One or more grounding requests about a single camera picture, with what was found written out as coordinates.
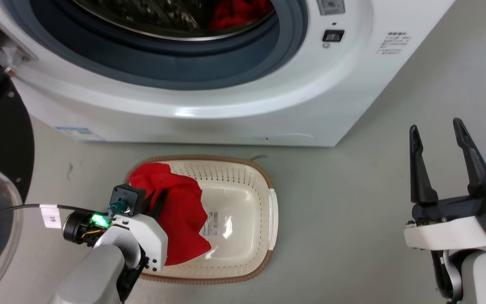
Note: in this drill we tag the white front-load washing machine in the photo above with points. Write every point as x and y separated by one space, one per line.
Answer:
234 109

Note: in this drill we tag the dark white right gripper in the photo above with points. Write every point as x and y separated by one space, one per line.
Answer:
458 223

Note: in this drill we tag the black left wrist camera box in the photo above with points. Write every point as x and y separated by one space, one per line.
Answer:
127 197

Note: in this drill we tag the red cloth garment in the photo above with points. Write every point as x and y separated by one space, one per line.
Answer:
182 219

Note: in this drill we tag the cream plastic laundry basket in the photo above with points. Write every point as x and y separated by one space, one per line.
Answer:
243 219

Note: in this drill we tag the barcode sticker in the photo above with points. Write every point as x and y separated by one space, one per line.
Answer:
209 223

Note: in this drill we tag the red garment in drum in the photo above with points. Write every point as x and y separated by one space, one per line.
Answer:
236 12

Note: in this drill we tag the grey rubber door gasket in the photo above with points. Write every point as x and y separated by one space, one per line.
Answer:
175 63

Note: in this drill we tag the blue white energy sticker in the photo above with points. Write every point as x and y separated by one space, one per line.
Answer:
78 133

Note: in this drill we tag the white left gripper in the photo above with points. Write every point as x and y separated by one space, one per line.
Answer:
148 236

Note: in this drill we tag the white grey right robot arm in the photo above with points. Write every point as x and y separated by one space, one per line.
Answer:
479 276

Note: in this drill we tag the black door latch socket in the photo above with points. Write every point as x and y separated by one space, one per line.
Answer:
333 36

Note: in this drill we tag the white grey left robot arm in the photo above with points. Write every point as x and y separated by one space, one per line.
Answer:
93 278

